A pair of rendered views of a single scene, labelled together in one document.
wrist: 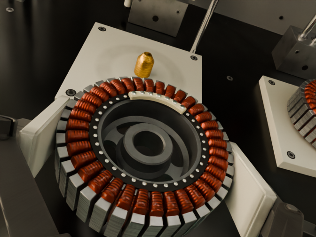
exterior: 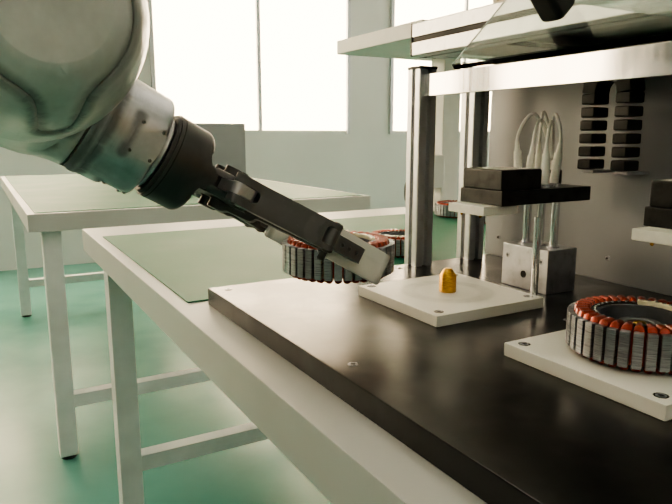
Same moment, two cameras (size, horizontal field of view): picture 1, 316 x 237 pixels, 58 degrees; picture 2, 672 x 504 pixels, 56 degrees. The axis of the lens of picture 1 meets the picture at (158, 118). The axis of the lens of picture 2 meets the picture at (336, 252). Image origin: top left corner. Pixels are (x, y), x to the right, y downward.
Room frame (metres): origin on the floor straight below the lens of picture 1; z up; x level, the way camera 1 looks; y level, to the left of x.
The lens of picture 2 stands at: (-0.09, -0.59, 0.96)
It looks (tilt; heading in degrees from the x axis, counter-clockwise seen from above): 10 degrees down; 71
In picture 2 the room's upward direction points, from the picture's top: straight up
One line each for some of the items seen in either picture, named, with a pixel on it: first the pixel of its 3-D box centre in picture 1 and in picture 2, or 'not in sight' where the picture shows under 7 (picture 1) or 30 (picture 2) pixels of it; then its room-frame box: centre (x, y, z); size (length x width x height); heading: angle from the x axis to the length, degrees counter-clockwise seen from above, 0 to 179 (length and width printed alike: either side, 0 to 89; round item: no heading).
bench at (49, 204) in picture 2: not in sight; (154, 267); (0.05, 2.29, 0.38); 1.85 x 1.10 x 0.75; 101
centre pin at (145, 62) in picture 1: (145, 63); (447, 279); (0.26, 0.04, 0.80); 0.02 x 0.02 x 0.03
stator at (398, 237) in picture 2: not in sight; (399, 242); (0.38, 0.43, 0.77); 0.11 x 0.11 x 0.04
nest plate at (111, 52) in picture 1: (140, 76); (447, 296); (0.26, 0.04, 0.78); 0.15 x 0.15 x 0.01; 11
